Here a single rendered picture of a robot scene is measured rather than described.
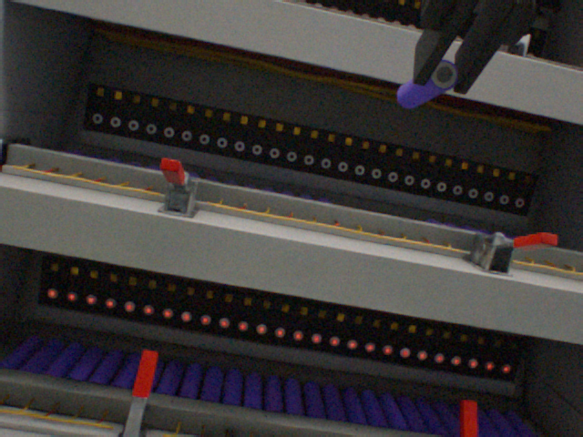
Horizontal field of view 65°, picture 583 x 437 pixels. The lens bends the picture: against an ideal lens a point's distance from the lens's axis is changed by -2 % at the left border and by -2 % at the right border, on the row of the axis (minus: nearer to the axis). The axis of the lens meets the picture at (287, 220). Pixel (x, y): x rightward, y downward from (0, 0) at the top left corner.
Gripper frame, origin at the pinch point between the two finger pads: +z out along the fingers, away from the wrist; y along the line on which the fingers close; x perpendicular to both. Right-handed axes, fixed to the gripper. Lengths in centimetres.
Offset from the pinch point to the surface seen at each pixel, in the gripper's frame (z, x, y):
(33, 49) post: 19.6, -7.3, 34.2
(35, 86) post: 22.3, -5.0, 34.3
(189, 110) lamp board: 27.2, -8.5, 19.8
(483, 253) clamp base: 17.3, 5.8, -9.8
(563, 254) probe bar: 20.3, 3.2, -19.3
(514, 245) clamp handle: 13.5, 6.1, -10.4
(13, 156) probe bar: 18.4, 4.6, 31.1
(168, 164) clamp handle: 9.0, 7.0, 15.6
